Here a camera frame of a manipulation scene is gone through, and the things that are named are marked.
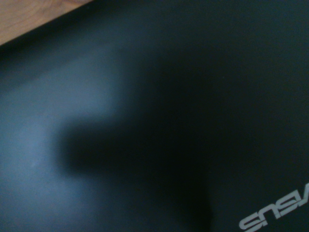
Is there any wooden desk black metal frame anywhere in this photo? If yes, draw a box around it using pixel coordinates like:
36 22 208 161
0 0 94 46

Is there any black Asus laptop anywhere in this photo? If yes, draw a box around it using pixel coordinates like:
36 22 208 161
0 0 309 232

